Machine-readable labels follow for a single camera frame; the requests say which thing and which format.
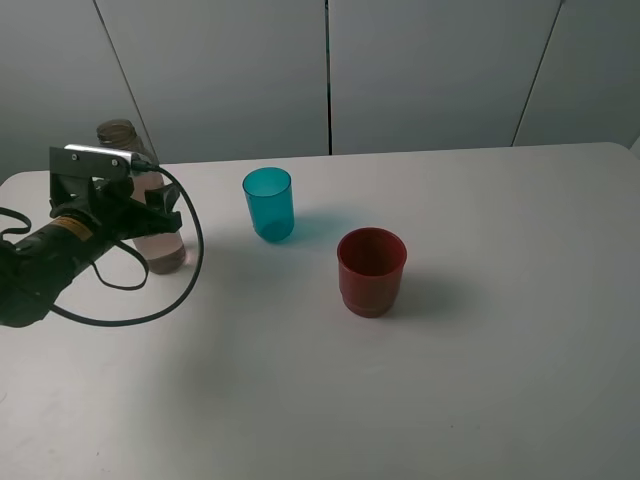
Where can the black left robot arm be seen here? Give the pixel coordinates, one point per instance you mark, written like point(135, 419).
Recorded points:
point(34, 272)

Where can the red plastic cup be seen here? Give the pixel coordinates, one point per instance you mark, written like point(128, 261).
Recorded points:
point(371, 262)

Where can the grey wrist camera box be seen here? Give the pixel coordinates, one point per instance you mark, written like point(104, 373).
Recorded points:
point(86, 162)

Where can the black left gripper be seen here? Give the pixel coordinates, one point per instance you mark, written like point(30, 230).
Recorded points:
point(85, 209)

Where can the teal translucent plastic cup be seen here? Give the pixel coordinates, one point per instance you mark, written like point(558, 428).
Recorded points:
point(268, 192)

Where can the clear brown plastic bottle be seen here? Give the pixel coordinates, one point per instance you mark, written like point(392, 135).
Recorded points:
point(164, 253)

